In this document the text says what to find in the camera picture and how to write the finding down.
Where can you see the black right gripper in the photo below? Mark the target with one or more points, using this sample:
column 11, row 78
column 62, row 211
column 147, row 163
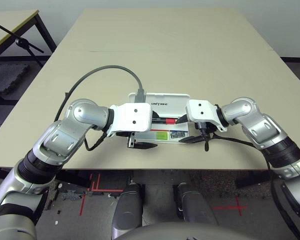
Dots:
column 212, row 127

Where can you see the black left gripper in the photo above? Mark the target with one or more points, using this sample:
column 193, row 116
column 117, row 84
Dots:
column 131, row 141

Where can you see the small black metal clip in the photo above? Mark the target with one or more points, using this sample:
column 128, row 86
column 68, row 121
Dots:
column 177, row 135

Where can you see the green capped pale highlighter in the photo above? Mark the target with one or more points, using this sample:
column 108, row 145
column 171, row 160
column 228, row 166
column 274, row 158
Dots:
column 162, row 135

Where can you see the black marker with red cap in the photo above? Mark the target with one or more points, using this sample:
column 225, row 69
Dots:
column 170, row 121

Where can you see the white plastic pencil case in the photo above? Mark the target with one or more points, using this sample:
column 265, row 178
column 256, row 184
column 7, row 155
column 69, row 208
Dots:
column 172, row 100

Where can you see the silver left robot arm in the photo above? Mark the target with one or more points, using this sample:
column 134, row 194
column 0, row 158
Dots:
column 85, row 112

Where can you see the grey robot right leg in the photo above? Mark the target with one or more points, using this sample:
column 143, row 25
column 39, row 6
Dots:
column 195, row 205

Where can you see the grey robot leg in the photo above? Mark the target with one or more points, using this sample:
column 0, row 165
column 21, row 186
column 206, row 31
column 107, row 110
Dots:
column 127, row 207
column 195, row 205

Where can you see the red tape corner lines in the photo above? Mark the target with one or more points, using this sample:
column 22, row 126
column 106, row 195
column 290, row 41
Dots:
column 97, row 189

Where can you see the grey robot left leg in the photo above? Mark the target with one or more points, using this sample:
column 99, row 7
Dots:
column 127, row 207

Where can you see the red tape cross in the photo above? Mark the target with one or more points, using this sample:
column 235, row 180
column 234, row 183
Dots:
column 238, row 207

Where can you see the grey robot torso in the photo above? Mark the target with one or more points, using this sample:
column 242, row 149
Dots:
column 180, row 232

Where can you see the dark grey foam mat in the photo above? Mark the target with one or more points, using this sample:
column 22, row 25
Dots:
column 7, row 75

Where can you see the black tripod stand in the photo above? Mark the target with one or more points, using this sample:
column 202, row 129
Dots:
column 21, row 42

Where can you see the beige side table black legs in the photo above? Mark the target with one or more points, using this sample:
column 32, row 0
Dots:
column 7, row 25

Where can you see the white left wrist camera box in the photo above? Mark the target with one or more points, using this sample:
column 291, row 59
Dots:
column 135, row 115

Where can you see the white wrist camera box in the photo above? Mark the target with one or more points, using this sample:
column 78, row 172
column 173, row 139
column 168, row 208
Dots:
column 200, row 110
column 135, row 115

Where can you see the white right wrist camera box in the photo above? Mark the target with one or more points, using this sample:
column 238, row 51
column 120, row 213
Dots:
column 200, row 110

